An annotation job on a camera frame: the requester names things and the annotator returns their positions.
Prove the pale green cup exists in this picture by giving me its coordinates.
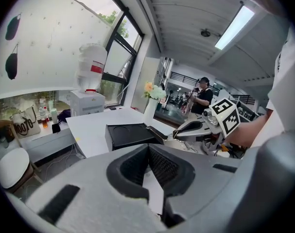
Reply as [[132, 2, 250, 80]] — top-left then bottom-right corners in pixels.
[[50, 108, 59, 124]]

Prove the wooden chair white cushion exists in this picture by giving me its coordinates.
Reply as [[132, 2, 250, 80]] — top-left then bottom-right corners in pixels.
[[0, 146, 41, 194]]

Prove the white vase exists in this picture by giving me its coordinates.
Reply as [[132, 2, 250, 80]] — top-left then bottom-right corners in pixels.
[[142, 98, 159, 127]]

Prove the white square table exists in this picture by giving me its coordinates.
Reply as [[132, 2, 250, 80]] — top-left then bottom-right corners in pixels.
[[65, 107, 179, 159]]

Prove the white pegboard panel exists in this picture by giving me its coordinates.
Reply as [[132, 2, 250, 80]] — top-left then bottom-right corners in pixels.
[[0, 0, 114, 100]]

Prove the black tray box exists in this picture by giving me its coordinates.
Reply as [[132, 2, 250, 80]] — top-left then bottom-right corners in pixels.
[[104, 122, 168, 151]]

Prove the white low cabinet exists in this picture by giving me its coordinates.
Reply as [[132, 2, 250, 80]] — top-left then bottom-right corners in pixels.
[[17, 120, 77, 165]]

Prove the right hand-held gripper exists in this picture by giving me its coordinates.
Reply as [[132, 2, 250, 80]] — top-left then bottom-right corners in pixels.
[[174, 98, 241, 153]]

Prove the clear water bottle red label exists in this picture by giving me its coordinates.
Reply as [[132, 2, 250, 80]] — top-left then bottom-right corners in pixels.
[[74, 42, 108, 93]]

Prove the white water dispenser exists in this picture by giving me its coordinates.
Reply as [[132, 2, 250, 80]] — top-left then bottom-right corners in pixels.
[[69, 90, 106, 117]]

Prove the dark fabric bag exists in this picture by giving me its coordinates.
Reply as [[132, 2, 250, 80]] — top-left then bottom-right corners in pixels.
[[57, 108, 71, 122]]

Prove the long ceiling light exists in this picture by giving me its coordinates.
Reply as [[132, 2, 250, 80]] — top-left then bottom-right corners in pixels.
[[214, 5, 256, 50]]

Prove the beige tote bag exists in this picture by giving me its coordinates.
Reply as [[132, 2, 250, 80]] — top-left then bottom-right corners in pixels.
[[10, 104, 42, 139]]

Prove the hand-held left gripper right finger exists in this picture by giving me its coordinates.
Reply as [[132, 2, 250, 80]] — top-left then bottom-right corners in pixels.
[[148, 143, 243, 228]]

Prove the person's right forearm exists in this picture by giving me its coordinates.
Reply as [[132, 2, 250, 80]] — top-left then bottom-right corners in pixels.
[[225, 112, 275, 148]]

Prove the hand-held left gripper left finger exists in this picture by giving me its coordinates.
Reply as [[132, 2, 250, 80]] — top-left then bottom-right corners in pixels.
[[25, 143, 168, 233]]

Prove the bottle of orange liquid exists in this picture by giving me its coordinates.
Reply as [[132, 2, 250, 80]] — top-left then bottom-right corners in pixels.
[[41, 113, 50, 129]]

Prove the pastel flower bouquet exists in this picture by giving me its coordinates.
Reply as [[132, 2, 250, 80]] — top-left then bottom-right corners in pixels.
[[143, 81, 167, 100]]

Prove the black window frame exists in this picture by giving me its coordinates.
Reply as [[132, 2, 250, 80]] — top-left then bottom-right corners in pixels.
[[96, 0, 146, 107]]

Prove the black cap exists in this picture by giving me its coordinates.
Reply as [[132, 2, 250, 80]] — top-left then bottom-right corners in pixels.
[[5, 44, 19, 81]]

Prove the person's white shirt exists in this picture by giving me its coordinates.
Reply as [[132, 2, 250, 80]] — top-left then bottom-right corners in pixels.
[[249, 25, 295, 148]]

